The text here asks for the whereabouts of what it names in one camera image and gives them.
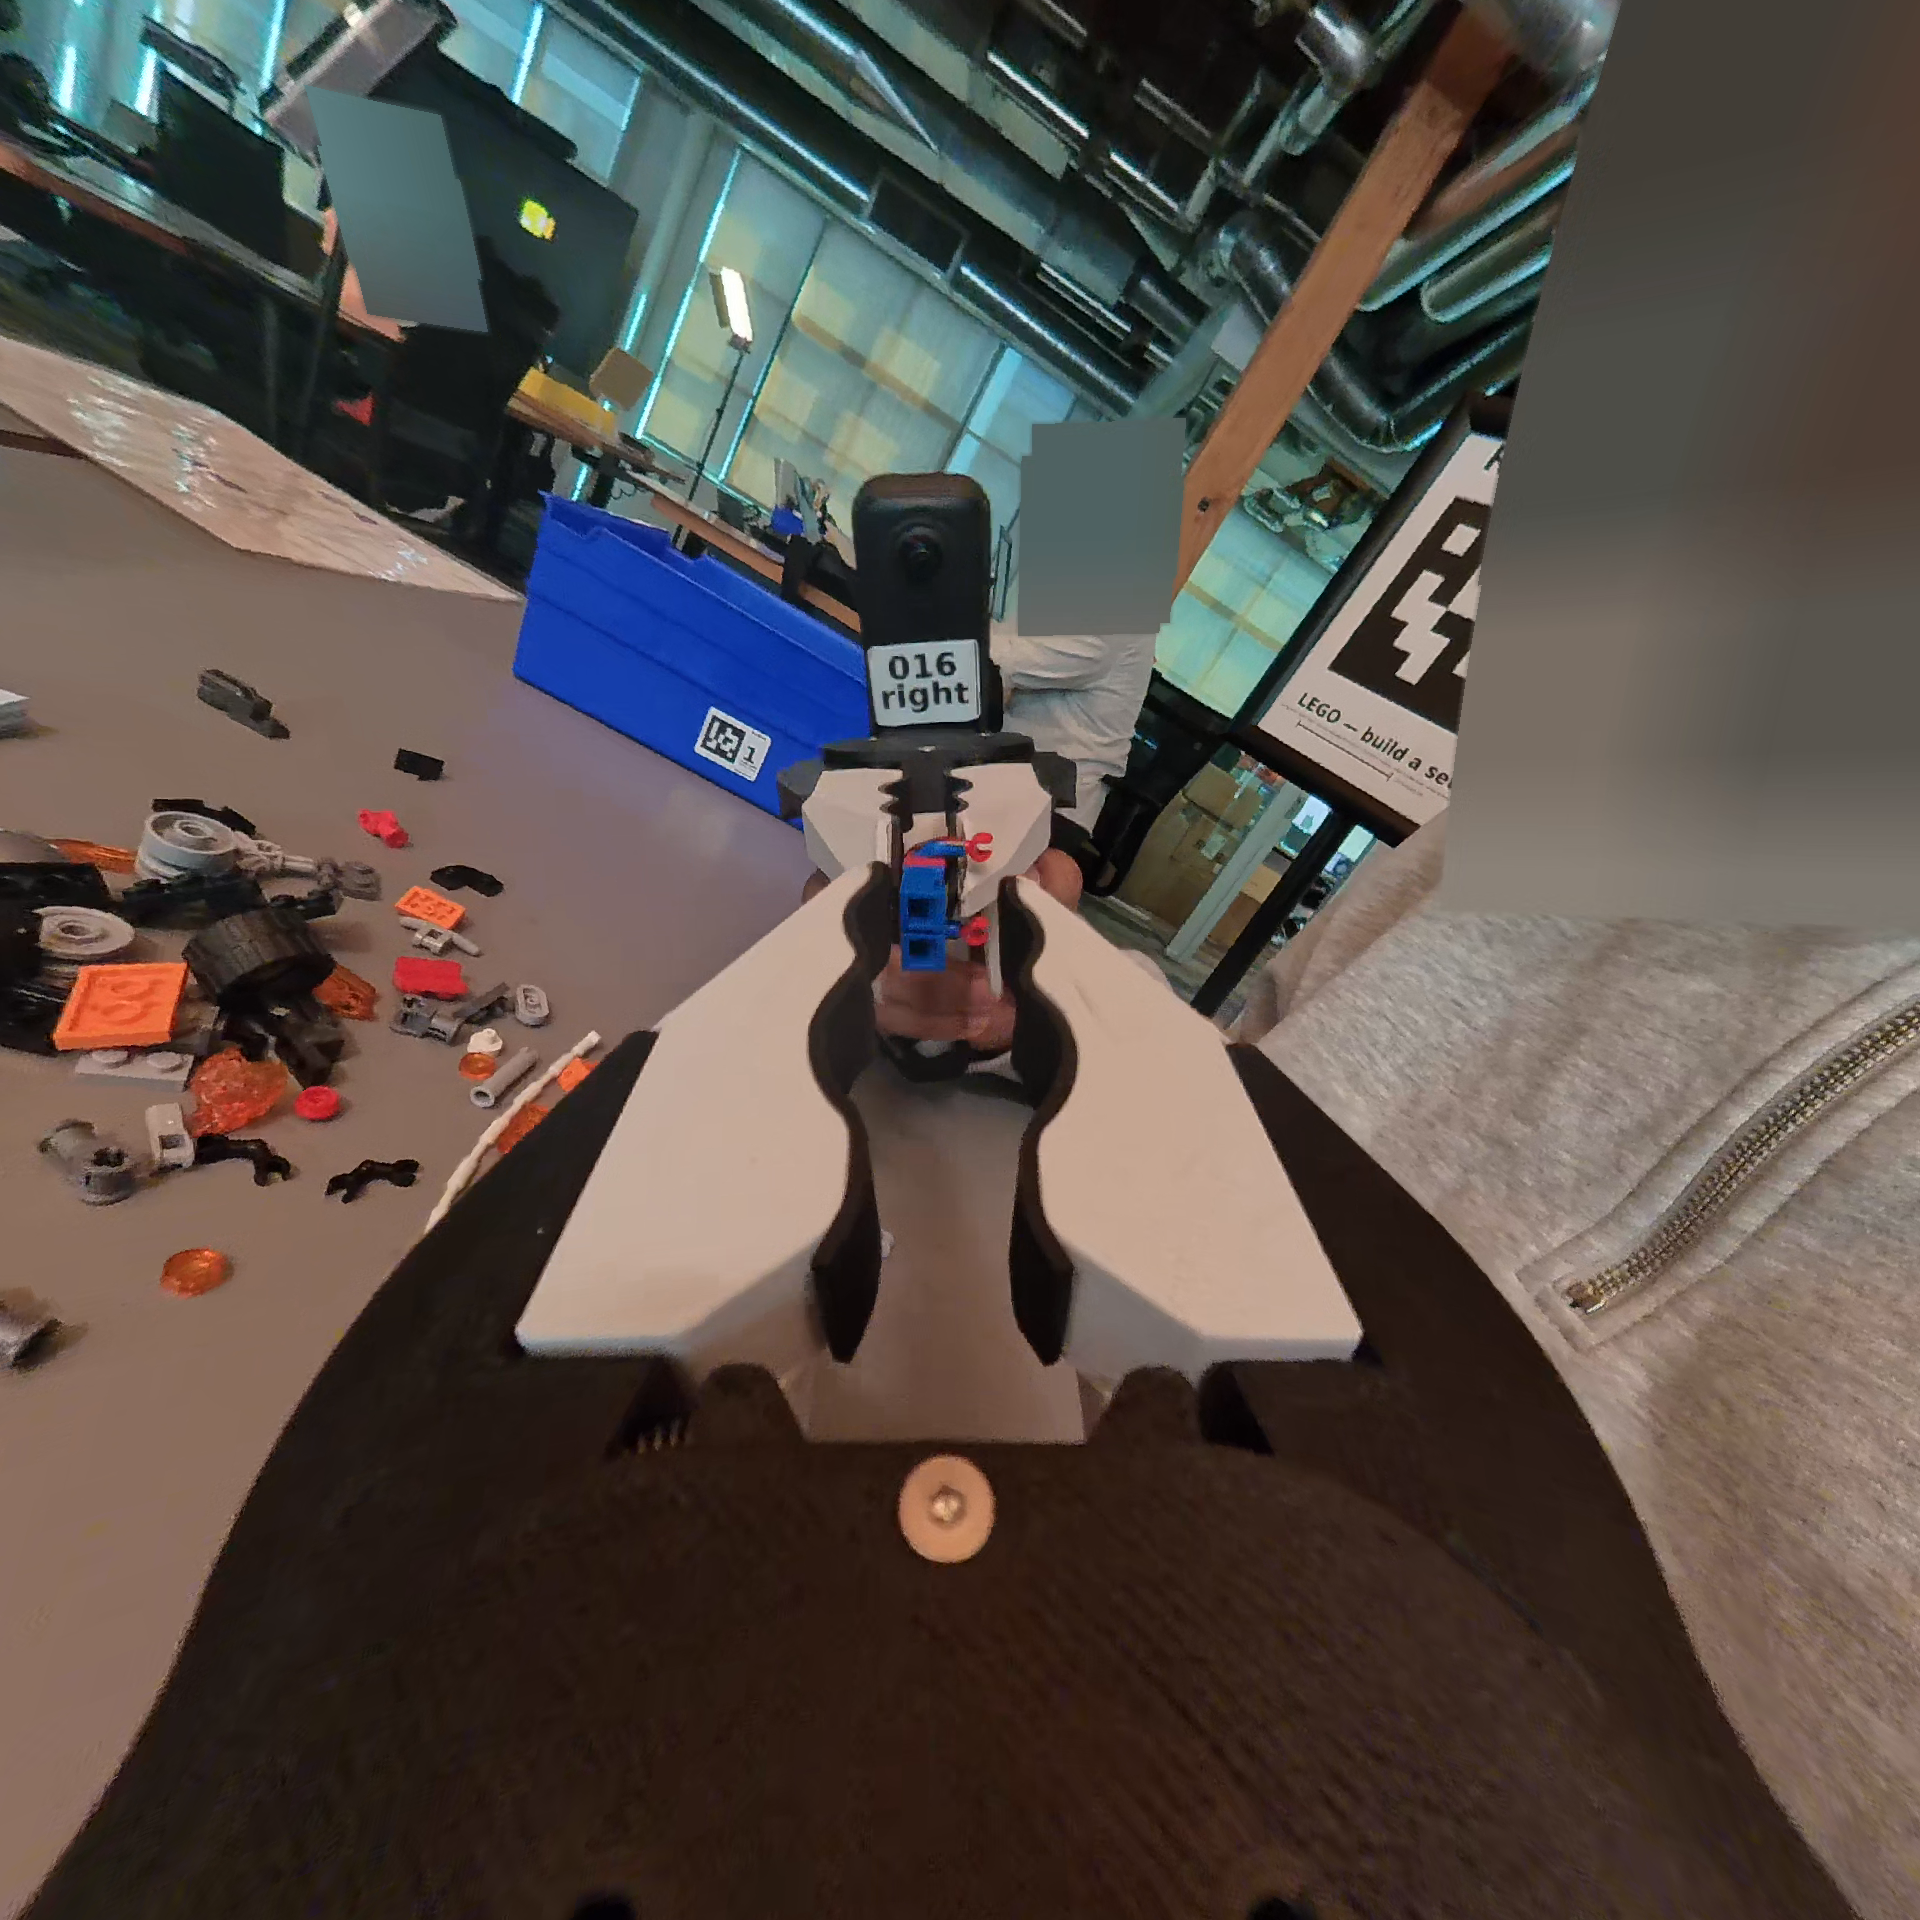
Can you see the person's right forearm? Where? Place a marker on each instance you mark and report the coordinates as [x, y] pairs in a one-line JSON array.
[[1349, 960]]

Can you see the grey zip hoodie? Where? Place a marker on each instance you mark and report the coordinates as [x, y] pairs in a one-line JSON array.
[[1725, 1350]]

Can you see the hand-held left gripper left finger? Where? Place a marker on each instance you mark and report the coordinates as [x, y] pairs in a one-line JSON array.
[[705, 1184]]

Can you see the blue plastic bin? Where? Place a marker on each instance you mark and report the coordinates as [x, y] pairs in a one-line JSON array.
[[661, 661]]

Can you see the black monitor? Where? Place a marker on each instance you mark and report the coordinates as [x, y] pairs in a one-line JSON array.
[[557, 254]]

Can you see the metal ventilation duct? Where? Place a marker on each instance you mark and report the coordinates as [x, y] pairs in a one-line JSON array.
[[1349, 150]]

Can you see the flat cardboard sheet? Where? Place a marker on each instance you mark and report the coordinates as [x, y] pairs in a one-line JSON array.
[[226, 465]]

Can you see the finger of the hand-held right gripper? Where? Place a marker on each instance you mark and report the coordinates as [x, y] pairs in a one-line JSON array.
[[850, 833], [1019, 833]]

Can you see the scattered lego pieces pile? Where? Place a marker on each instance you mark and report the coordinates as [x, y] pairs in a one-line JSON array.
[[121, 1005]]

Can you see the brown cardboard box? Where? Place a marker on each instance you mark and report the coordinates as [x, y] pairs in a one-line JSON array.
[[1201, 863]]

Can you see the person's right hand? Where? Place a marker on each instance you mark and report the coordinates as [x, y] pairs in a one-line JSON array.
[[939, 1008]]

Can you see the black framed marker sign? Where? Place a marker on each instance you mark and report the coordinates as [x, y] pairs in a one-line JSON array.
[[1419, 629]]

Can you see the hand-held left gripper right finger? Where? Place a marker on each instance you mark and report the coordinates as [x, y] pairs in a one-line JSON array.
[[1186, 1184]]

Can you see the light panel on stand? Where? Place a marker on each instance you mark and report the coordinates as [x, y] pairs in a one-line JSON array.
[[732, 306]]

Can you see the wooden support post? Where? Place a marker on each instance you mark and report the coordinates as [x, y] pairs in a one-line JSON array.
[[1335, 284]]

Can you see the small blue red lego assembly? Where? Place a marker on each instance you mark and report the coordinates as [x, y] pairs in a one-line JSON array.
[[923, 909]]

